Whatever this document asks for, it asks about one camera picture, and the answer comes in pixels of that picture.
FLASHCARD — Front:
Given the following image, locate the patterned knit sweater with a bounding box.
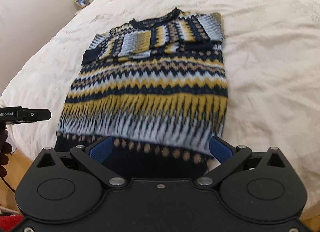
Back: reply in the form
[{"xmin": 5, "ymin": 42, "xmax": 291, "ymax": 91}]
[{"xmin": 55, "ymin": 8, "xmax": 228, "ymax": 174}]

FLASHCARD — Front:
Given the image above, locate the cream left nightstand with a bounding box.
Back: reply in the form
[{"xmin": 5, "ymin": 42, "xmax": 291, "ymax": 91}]
[{"xmin": 74, "ymin": 4, "xmax": 90, "ymax": 16}]

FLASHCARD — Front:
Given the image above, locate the blue photo frame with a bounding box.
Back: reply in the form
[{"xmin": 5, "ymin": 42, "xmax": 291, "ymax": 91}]
[{"xmin": 75, "ymin": 0, "xmax": 90, "ymax": 8}]

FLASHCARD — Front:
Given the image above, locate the gloved left hand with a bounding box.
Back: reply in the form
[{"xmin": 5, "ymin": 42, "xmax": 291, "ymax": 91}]
[{"xmin": 0, "ymin": 123, "xmax": 12, "ymax": 177}]

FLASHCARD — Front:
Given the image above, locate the cream bedspread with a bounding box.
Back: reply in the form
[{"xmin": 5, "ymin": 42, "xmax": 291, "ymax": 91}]
[{"xmin": 1, "ymin": 0, "xmax": 319, "ymax": 215}]

